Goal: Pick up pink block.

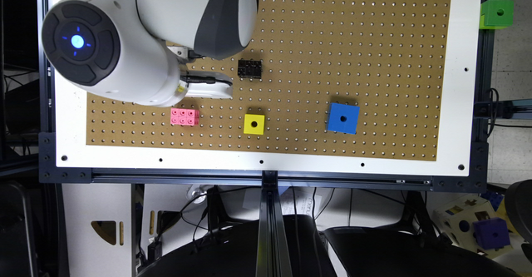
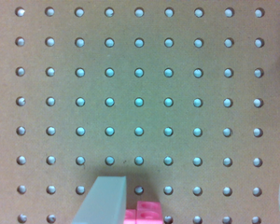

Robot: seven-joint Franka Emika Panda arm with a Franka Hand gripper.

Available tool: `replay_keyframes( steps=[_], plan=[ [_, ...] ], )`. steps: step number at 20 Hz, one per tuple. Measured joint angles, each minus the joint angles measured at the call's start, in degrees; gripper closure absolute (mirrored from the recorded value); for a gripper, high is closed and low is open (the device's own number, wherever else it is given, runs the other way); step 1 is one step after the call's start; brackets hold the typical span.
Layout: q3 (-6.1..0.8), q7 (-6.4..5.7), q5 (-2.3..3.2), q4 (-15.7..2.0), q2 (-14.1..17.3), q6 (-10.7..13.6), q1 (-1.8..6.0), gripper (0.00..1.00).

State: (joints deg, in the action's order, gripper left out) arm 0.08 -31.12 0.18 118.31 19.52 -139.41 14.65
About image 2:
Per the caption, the pink block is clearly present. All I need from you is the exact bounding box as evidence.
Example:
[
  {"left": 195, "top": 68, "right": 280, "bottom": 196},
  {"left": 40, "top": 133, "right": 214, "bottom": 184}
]
[{"left": 123, "top": 201, "right": 163, "bottom": 224}]

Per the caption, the pale green gripper left finger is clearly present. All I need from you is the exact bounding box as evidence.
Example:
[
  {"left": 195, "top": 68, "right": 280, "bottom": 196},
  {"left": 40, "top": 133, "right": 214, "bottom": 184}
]
[{"left": 72, "top": 176, "right": 127, "bottom": 224}]

